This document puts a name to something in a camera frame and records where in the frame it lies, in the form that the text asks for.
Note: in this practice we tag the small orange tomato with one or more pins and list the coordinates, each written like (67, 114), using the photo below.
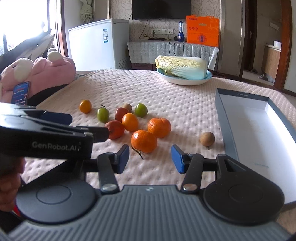
(85, 106)

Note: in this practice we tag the dark red wrinkled fruit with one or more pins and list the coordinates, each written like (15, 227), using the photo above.
(116, 129)

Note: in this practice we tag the cloth covered tv cabinet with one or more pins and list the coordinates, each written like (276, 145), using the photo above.
(145, 52)

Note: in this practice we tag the mandarin orange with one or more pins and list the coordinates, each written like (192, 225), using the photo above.
(144, 141)
(160, 127)

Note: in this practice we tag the pink plush toy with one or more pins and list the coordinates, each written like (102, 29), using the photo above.
(43, 73)

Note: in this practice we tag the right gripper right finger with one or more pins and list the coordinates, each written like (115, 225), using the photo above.
(193, 166)

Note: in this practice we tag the white chest freezer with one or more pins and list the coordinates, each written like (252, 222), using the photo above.
(100, 45)

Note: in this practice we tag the orange cherry tomato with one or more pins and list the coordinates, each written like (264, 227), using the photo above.
(130, 122)

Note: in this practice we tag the small brown longan back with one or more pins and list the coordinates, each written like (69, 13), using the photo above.
(128, 107)

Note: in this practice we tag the blue glass bottle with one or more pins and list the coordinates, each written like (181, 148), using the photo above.
(180, 36)

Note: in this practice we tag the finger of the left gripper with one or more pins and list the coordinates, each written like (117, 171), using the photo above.
(100, 134)
(61, 118)

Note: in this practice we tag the orange gift bag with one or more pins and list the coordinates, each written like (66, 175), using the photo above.
(203, 30)

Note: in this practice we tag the tied curtain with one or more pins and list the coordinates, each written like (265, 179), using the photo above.
(86, 11)

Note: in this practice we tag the napa cabbage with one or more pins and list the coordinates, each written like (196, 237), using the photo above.
(191, 68)

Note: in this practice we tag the green round tomato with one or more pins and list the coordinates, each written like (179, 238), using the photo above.
(141, 110)

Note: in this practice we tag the white blue plate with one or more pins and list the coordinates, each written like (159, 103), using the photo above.
(184, 82)

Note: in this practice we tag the grey shallow cardboard box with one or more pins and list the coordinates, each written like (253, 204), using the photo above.
(256, 133)

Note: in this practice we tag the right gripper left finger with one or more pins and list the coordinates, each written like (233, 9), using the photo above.
(107, 165)

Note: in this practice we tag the smartphone with lit screen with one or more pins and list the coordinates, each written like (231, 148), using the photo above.
(21, 93)

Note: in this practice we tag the green tomato with stem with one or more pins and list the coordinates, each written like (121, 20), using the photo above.
(103, 114)

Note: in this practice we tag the person's left hand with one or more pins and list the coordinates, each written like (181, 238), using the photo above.
(10, 183)

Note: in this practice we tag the wooden hallway cabinet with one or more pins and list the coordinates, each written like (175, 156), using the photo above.
(271, 59)

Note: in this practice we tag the red tomato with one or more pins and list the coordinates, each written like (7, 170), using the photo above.
(120, 112)

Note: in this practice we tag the black television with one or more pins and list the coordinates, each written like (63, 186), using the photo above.
(160, 9)

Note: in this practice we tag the wall power socket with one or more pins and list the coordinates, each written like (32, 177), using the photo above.
(162, 31)

